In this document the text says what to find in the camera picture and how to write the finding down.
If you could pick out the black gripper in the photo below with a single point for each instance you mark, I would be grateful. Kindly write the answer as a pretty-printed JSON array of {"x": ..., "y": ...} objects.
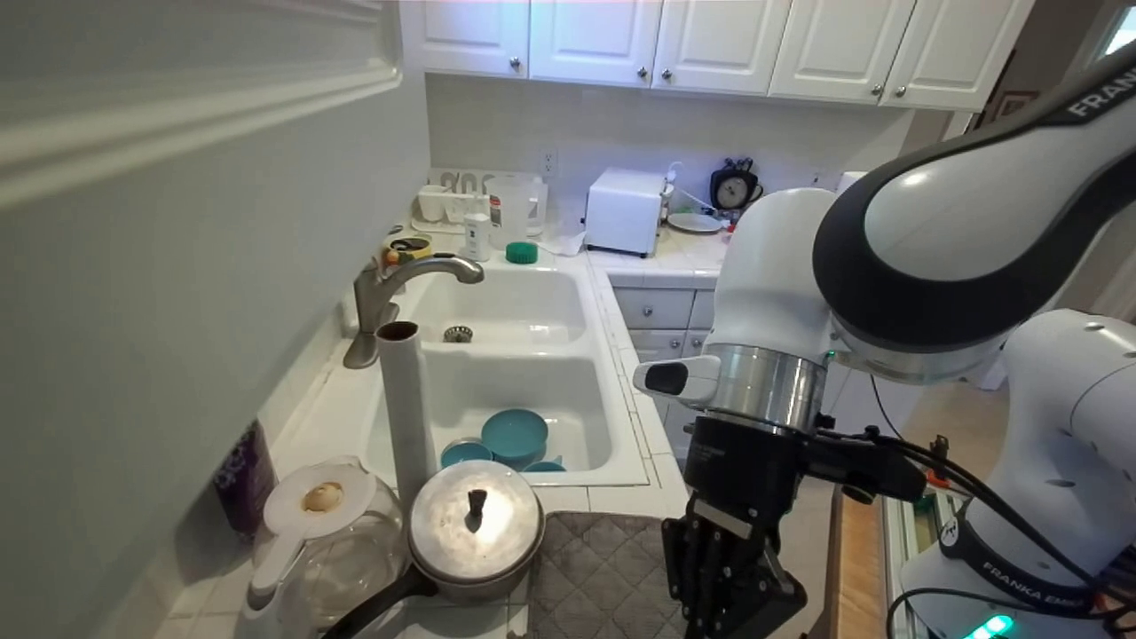
[{"x": 747, "y": 472}]

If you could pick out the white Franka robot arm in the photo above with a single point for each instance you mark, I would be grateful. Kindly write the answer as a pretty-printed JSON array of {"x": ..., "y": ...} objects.
[{"x": 769, "y": 270}]

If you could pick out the grey quilted pot holder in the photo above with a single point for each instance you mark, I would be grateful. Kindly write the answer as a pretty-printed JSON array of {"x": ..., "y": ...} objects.
[{"x": 592, "y": 581}]

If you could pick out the wooden table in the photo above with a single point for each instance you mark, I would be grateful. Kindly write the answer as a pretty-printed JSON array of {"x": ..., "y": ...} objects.
[{"x": 859, "y": 581}]

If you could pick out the small teal plate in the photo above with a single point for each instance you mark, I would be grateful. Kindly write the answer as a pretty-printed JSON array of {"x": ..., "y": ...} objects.
[
  {"x": 463, "y": 452},
  {"x": 545, "y": 465}
]

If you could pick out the large teal plate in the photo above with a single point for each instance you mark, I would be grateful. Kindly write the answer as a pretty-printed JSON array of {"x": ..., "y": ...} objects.
[{"x": 515, "y": 432}]

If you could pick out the white lower cabinets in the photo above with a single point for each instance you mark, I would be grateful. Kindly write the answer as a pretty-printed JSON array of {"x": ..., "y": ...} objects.
[{"x": 659, "y": 309}]

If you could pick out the white cabinets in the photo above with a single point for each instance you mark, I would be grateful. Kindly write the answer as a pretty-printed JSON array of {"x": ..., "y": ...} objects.
[
  {"x": 592, "y": 36},
  {"x": 659, "y": 309}
]

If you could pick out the white double sink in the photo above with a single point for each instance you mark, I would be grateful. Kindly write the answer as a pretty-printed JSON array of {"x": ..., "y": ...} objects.
[{"x": 518, "y": 308}]

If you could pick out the white upright tube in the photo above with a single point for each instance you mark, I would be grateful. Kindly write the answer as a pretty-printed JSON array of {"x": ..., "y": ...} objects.
[{"x": 406, "y": 412}]

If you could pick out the white shallow dish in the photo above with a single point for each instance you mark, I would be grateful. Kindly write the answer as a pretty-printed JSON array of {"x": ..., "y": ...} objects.
[{"x": 693, "y": 220}]

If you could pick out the white jug with grey lid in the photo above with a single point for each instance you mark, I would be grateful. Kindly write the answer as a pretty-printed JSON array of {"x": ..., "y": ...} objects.
[{"x": 338, "y": 573}]

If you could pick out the white countertop appliance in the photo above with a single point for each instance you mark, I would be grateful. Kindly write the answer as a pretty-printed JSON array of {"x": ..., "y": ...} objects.
[{"x": 621, "y": 210}]

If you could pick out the green cup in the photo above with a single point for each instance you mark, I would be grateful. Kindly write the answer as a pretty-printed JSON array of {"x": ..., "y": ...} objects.
[{"x": 518, "y": 251}]

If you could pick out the black round clock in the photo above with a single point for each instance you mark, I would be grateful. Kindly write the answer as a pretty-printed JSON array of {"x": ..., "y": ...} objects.
[{"x": 732, "y": 187}]

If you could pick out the beige round food item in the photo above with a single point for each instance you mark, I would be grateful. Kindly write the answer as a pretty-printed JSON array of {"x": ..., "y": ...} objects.
[{"x": 321, "y": 495}]

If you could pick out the clear plastic container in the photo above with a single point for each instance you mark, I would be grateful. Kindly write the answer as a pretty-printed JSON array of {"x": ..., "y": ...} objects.
[{"x": 518, "y": 201}]

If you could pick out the white round plate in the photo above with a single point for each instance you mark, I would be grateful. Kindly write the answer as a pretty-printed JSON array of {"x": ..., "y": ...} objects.
[{"x": 285, "y": 508}]

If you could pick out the chrome sink faucet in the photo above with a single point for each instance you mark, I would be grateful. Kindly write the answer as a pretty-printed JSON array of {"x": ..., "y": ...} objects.
[{"x": 373, "y": 296}]

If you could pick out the yellow and black scrubber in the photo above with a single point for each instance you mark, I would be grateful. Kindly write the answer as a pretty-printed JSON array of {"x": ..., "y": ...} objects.
[{"x": 410, "y": 245}]

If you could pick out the white dish rack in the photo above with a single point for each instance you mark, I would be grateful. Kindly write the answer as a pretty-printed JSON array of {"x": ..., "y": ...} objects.
[{"x": 450, "y": 201}]

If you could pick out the purple container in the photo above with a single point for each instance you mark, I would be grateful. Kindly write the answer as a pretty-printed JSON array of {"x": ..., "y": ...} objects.
[{"x": 245, "y": 472}]

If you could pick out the white upper cabinets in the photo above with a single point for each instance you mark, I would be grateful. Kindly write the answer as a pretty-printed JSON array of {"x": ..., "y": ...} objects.
[{"x": 592, "y": 36}]

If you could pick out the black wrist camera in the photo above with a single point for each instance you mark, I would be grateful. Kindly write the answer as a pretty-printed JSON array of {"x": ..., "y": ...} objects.
[{"x": 883, "y": 465}]

